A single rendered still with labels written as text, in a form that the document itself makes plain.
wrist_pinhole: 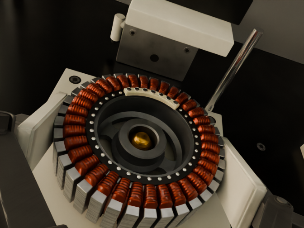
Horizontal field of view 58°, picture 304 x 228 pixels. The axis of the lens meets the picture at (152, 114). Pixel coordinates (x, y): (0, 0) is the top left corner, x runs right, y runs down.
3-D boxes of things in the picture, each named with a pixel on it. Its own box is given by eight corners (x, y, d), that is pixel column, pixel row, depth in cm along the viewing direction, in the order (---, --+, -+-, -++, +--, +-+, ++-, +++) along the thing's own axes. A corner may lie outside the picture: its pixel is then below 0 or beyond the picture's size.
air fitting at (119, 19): (119, 46, 28) (125, 21, 26) (108, 43, 28) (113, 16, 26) (121, 40, 29) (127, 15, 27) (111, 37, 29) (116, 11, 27)
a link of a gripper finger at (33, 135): (22, 186, 13) (7, 182, 13) (60, 132, 20) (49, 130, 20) (34, 129, 12) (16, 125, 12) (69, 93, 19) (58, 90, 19)
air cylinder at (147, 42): (182, 83, 30) (203, 40, 26) (115, 61, 29) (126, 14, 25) (184, 56, 33) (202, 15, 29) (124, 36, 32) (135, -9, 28)
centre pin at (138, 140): (144, 173, 19) (154, 152, 18) (117, 166, 19) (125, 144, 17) (147, 151, 21) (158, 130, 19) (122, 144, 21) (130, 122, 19)
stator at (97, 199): (207, 256, 17) (238, 235, 14) (22, 216, 15) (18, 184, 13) (203, 122, 25) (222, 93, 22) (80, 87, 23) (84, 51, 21)
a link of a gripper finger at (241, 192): (255, 186, 14) (269, 189, 14) (218, 135, 20) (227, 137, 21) (233, 234, 15) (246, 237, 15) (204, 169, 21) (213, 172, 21)
